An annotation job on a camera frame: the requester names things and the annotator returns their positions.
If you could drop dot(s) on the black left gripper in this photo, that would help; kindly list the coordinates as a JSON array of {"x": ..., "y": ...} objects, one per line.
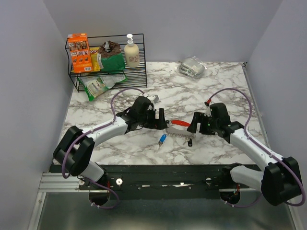
[{"x": 159, "y": 124}]

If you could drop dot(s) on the blue tagged key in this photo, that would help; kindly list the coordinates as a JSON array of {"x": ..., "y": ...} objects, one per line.
[{"x": 161, "y": 141}]

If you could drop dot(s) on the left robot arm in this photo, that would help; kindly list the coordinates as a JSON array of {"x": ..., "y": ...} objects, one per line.
[{"x": 75, "y": 148}]

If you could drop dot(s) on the orange product box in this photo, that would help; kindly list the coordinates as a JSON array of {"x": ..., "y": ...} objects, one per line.
[{"x": 80, "y": 53}]

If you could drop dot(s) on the black wire shelf rack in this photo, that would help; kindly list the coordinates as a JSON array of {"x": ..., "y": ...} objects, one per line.
[{"x": 137, "y": 77}]

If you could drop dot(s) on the clear plastic wrapped package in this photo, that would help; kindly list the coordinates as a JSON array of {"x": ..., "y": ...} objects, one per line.
[{"x": 192, "y": 67}]

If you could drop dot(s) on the red handled key organizer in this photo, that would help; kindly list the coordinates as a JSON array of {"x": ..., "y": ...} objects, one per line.
[{"x": 178, "y": 128}]

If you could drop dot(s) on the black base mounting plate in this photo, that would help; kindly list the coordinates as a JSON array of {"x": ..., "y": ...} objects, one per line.
[{"x": 162, "y": 182}]

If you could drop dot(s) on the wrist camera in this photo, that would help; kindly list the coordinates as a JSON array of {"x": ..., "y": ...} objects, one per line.
[
  {"x": 153, "y": 98},
  {"x": 208, "y": 110}
]

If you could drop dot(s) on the green white snack bag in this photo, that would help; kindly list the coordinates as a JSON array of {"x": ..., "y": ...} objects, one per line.
[{"x": 97, "y": 85}]

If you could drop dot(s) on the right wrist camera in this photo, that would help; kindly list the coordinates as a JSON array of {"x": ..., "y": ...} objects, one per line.
[{"x": 208, "y": 110}]

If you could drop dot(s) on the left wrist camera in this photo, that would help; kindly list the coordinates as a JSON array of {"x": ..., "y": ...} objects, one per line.
[{"x": 153, "y": 98}]

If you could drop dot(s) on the green brown bag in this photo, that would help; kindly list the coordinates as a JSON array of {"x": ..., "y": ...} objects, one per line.
[{"x": 110, "y": 57}]

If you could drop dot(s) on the cream pump soap bottle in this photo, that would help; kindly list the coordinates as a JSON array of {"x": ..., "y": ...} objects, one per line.
[{"x": 131, "y": 51}]

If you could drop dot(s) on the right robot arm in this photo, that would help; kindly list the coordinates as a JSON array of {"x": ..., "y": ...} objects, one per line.
[{"x": 278, "y": 178}]

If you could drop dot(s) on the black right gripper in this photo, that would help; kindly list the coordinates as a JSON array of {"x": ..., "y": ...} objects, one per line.
[{"x": 198, "y": 117}]

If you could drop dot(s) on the yellow snack bag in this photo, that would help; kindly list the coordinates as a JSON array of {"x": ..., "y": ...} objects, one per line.
[{"x": 93, "y": 53}]

